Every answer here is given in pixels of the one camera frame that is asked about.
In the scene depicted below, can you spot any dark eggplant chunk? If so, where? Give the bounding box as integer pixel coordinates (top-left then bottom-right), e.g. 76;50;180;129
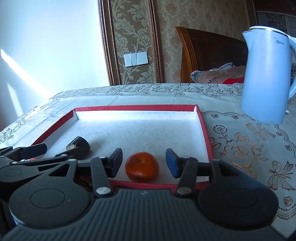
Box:
66;136;91;152

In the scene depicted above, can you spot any small orange mandarin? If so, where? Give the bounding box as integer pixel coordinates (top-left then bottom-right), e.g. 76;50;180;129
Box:
125;152;159;183

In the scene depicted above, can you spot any red shallow box tray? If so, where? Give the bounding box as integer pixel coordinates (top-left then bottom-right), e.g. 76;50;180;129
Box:
34;104;213;189

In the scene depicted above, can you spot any floral white tablecloth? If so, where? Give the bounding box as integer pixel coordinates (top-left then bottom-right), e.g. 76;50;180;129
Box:
1;84;295;237

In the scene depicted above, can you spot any pink patterned pillow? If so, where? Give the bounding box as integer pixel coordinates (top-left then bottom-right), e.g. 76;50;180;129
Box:
191;63;246;84

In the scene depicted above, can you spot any light blue electric kettle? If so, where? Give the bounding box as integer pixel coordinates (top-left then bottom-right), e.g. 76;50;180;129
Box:
241;26;295;125

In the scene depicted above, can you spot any patterned wardrobe door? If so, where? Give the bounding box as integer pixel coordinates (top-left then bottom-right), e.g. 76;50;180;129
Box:
257;11;296;37

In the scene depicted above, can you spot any white wall switch panel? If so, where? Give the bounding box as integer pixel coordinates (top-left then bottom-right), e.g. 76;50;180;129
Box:
124;52;149;67

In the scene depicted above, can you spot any dark wooden wall frame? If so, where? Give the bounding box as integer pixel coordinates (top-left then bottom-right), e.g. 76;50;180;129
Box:
97;1;165;85

